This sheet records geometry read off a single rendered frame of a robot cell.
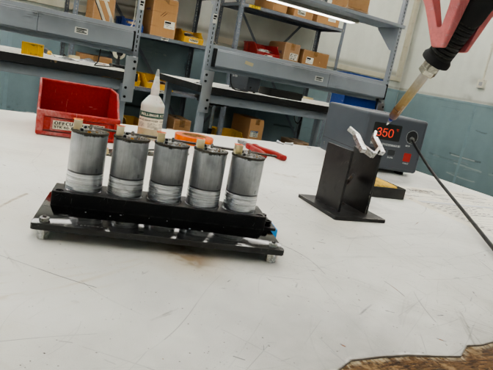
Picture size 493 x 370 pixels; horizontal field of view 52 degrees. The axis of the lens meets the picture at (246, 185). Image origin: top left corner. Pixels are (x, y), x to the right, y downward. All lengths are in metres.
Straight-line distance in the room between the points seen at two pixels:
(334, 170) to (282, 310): 0.26
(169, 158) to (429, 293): 0.20
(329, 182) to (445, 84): 5.73
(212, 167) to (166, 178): 0.03
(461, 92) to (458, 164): 0.78
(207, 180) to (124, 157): 0.06
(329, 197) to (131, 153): 0.24
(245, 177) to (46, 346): 0.19
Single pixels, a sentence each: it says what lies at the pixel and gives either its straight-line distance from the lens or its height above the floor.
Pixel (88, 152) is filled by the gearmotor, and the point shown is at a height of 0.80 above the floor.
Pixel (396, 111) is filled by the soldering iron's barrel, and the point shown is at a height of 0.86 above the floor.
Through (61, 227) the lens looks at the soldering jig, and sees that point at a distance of 0.33.
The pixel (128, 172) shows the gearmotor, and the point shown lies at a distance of 0.36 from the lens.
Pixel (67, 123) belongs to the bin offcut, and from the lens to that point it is 0.67.
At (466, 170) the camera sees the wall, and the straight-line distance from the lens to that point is 5.89.
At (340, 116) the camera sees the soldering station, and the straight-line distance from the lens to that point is 0.93.
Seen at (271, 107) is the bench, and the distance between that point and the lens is 3.18.
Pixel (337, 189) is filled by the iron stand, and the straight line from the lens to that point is 0.51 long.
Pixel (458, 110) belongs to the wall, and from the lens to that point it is 6.05.
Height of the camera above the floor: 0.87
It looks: 12 degrees down
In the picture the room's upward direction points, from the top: 11 degrees clockwise
